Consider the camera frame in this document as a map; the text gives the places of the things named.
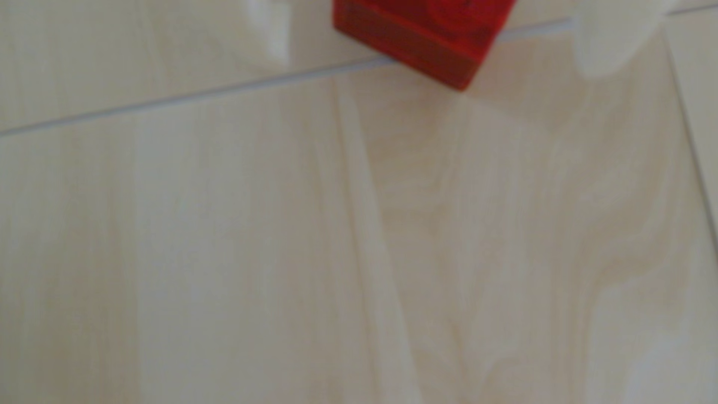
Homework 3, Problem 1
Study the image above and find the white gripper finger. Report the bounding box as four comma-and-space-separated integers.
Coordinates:
241, 0, 294, 66
571, 0, 681, 78

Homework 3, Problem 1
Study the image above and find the red block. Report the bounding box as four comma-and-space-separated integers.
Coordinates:
332, 0, 518, 92

